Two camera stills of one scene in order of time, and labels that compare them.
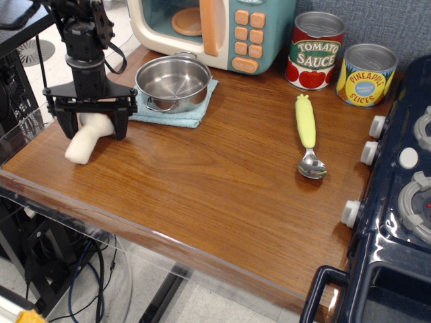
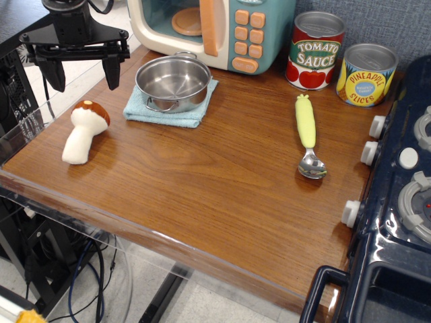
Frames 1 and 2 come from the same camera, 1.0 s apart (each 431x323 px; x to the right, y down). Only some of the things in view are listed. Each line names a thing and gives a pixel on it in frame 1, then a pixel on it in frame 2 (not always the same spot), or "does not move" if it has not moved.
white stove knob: [377, 126] does not move
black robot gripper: [90, 91] to [75, 37]
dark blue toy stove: [389, 254] does not move
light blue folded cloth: [188, 117] does not move
